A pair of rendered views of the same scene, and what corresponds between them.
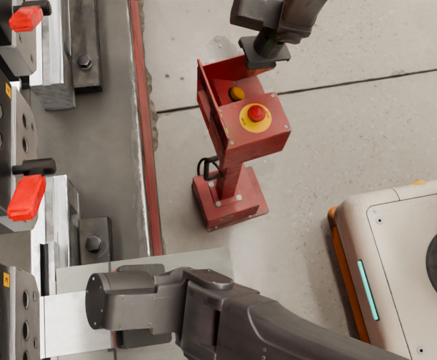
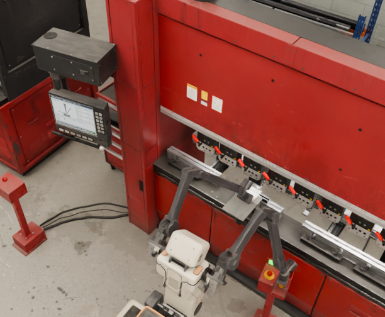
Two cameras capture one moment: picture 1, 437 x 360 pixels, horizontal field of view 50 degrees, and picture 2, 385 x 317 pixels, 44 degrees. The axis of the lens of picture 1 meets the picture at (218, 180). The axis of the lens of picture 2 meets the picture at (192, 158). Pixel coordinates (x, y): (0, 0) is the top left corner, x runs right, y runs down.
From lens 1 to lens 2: 2.95 m
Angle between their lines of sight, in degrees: 62
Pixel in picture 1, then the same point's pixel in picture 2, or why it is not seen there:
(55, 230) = (270, 204)
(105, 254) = not seen: hidden behind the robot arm
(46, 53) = (312, 227)
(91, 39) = (314, 244)
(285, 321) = (230, 185)
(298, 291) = not seen: outside the picture
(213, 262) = (242, 216)
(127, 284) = (248, 183)
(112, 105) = (294, 239)
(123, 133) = (285, 236)
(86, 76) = (304, 236)
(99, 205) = not seen: hidden behind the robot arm
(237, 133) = (268, 267)
